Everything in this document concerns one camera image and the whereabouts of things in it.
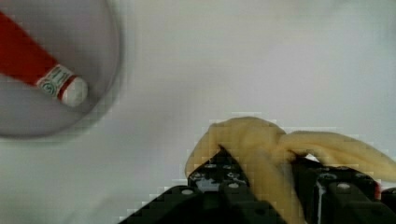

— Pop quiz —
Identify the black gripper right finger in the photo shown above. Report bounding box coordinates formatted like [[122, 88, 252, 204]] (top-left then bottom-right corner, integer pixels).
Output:
[[292, 158, 396, 224]]

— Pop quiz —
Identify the red plush ketchup bottle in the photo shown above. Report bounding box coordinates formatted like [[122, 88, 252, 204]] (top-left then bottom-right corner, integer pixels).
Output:
[[0, 13, 89, 107]]

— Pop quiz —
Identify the yellow plush peeled banana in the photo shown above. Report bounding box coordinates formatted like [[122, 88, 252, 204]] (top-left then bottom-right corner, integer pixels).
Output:
[[185, 117, 396, 224]]

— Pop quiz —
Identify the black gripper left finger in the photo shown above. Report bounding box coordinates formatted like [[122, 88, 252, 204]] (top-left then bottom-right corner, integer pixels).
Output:
[[120, 149, 285, 224]]

